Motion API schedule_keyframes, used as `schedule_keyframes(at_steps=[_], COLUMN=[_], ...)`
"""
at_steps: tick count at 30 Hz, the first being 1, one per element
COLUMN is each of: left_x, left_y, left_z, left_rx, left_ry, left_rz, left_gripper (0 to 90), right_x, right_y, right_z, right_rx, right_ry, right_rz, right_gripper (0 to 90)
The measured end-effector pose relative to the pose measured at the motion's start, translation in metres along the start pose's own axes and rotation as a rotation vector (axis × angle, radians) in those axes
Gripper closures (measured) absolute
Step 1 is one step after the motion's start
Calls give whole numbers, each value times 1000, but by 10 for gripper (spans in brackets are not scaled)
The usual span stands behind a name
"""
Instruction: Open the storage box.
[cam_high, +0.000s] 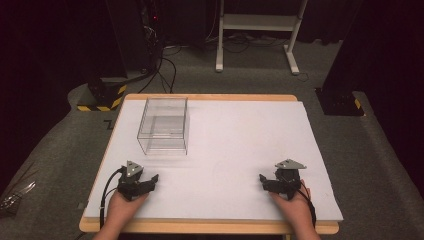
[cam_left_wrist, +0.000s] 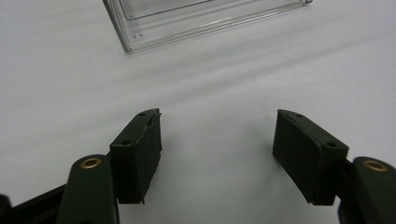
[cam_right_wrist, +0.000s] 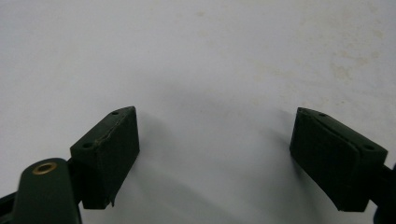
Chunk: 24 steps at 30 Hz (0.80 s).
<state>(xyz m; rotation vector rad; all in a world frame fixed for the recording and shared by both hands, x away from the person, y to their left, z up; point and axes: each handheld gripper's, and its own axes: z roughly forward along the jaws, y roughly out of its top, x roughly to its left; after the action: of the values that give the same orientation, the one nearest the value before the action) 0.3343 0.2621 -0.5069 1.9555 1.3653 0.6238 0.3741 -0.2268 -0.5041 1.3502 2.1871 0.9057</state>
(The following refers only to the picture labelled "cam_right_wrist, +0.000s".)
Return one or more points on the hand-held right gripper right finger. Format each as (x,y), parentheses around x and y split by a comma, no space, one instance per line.
(336,161)

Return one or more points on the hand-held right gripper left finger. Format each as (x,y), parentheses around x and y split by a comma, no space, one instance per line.
(106,158)

